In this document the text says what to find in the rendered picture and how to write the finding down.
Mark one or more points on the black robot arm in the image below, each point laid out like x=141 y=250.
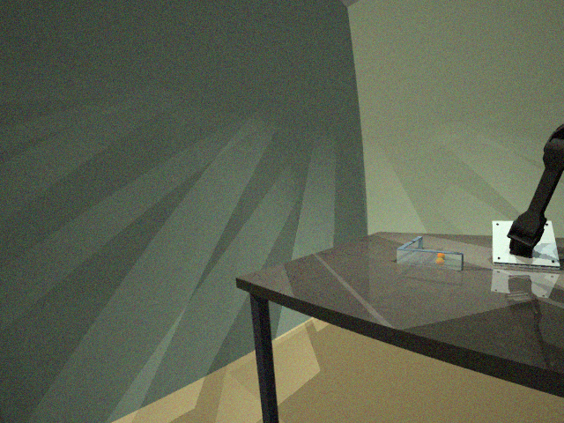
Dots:
x=528 y=228

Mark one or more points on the clear glass corner wall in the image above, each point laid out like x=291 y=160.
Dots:
x=434 y=260

